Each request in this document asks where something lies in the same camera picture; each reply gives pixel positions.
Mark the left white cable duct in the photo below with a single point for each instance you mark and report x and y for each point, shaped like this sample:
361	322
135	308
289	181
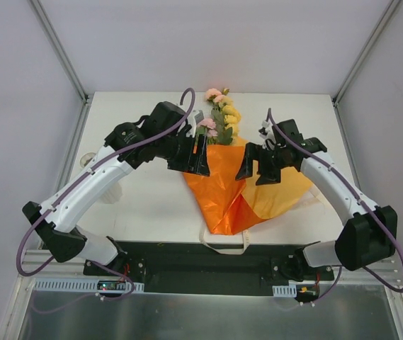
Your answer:
68	285

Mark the white ceramic vase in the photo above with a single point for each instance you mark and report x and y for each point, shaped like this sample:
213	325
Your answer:
111	195

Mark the cream printed ribbon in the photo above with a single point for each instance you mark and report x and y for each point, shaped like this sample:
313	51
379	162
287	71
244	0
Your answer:
310	219

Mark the aluminium frame post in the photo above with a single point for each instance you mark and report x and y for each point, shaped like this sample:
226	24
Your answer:
384	20
58	48

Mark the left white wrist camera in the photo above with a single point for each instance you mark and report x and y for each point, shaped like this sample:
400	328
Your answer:
191	122

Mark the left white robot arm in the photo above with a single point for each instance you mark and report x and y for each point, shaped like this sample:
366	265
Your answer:
56	219

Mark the right aluminium frame post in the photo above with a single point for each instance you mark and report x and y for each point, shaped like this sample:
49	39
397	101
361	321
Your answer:
384	20

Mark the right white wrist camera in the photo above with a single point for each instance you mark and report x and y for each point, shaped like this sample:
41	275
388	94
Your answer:
266	133

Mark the white cable duct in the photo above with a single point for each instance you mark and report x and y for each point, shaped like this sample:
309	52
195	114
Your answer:
68	285
284	291

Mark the left aluminium frame post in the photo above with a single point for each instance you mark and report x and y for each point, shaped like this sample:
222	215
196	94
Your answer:
58	48

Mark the right white cable duct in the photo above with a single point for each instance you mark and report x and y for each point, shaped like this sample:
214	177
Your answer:
284	291

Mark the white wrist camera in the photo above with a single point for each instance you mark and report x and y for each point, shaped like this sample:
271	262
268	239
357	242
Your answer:
191	122
266	133

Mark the artificial flower bouquet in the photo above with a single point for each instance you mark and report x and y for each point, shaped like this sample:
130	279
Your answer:
221	126

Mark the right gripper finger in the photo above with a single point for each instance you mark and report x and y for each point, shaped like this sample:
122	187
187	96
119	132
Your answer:
268	174
246	169

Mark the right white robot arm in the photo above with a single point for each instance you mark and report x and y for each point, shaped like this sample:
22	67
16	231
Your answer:
369	230

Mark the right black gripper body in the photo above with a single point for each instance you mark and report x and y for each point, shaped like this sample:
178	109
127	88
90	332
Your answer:
263	163

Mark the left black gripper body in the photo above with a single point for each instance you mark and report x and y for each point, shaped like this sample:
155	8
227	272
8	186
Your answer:
188	156

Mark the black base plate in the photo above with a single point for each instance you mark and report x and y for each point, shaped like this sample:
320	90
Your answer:
189	268

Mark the orange wrapping paper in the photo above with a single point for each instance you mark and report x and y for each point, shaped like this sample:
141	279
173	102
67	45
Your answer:
230	206

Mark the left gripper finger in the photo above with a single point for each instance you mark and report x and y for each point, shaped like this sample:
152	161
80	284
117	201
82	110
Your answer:
181	160
201	159

